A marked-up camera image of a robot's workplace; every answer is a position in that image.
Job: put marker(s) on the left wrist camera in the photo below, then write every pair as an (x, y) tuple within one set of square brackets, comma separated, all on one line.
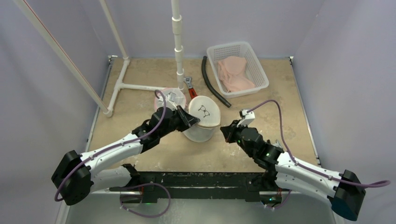
[(171, 100)]

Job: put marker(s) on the white PVC pipe frame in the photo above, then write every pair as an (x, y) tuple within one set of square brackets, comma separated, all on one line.
[(34, 19)]

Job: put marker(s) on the white plastic basket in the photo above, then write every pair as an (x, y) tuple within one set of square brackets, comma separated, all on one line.
[(254, 71)]

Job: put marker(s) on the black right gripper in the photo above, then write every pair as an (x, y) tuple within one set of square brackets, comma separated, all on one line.
[(233, 131)]

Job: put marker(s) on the red-handled adjustable wrench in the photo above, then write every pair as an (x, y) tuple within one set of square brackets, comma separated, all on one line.
[(188, 82)]

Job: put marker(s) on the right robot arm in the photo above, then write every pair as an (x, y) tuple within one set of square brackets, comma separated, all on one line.
[(341, 191)]

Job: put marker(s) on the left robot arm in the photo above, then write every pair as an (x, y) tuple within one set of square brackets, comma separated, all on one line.
[(75, 173)]

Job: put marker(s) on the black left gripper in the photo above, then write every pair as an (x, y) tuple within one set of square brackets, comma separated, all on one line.
[(189, 120)]

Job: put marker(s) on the pink bra in basket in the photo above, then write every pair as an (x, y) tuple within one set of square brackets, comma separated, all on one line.
[(231, 72)]

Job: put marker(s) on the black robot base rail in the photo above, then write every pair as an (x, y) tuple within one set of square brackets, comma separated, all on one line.
[(250, 187)]

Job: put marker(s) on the pink-rimmed mesh laundry bag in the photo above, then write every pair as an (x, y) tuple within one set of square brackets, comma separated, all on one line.
[(181, 98)]

